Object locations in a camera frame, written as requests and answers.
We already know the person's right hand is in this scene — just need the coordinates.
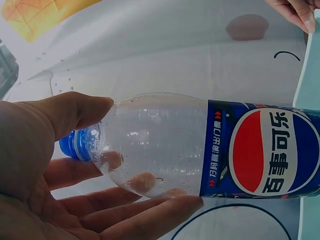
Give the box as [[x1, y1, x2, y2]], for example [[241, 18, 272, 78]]
[[264, 0, 320, 34]]

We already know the person's left hand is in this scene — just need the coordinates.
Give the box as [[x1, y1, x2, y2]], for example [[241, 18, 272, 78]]
[[0, 91, 205, 240]]

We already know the clear plastic bottle blue label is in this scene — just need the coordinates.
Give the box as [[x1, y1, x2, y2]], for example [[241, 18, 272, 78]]
[[58, 91, 320, 201]]

